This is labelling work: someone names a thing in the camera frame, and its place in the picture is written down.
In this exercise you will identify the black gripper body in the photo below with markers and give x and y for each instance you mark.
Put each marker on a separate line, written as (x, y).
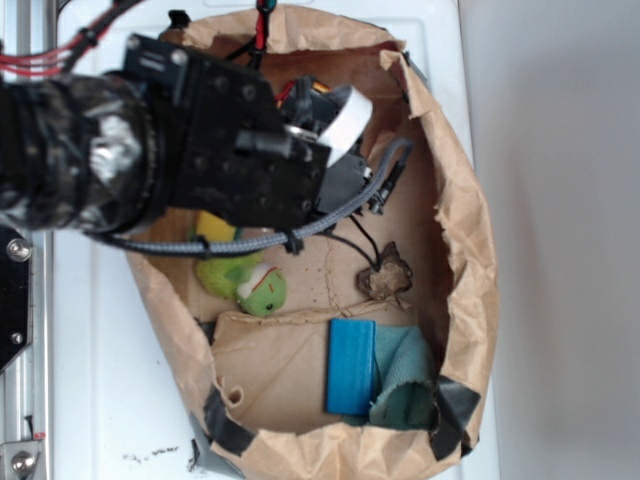
(232, 149)

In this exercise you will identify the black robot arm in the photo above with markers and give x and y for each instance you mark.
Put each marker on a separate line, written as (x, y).
(80, 152)

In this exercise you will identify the yellow green sponge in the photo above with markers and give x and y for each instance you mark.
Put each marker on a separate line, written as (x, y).
(215, 229)

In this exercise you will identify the green plush turtle toy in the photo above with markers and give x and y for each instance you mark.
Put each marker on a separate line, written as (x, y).
(259, 288)

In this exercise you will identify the brown paper-lined bin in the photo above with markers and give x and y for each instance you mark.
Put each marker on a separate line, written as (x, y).
(256, 387)

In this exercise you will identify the blue rectangular block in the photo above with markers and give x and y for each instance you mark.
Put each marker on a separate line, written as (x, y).
(350, 366)

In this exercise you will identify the teal cloth rag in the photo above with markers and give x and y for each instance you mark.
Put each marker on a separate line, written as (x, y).
(404, 380)

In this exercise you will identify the black metal bracket plate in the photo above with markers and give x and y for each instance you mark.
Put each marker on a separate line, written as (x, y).
(16, 317)

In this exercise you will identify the aluminium frame rail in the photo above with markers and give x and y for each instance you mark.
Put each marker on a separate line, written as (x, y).
(26, 386)

